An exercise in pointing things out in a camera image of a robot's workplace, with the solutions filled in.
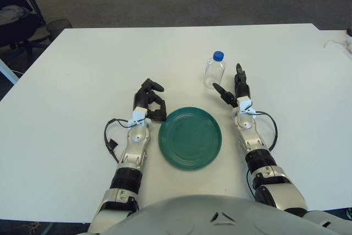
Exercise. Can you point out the grey cloth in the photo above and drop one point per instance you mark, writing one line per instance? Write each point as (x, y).
(12, 15)

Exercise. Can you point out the black office chair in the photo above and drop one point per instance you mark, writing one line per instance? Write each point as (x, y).
(16, 34)

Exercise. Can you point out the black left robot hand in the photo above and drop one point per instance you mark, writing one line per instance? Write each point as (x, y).
(143, 98)

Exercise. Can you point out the white table leg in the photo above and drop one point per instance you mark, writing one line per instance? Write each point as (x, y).
(8, 71)

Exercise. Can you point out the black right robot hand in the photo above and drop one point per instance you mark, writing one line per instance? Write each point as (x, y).
(242, 87)

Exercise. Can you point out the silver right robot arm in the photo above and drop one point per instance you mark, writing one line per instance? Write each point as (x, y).
(255, 147)

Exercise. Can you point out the clear bottle with blue cap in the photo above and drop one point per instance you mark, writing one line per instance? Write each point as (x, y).
(214, 74)

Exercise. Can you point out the grey robot torso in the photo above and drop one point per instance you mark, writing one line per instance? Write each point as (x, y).
(220, 215)

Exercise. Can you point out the green round plate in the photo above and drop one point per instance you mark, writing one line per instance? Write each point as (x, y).
(189, 138)

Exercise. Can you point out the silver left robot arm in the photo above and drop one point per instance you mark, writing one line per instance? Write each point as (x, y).
(132, 158)

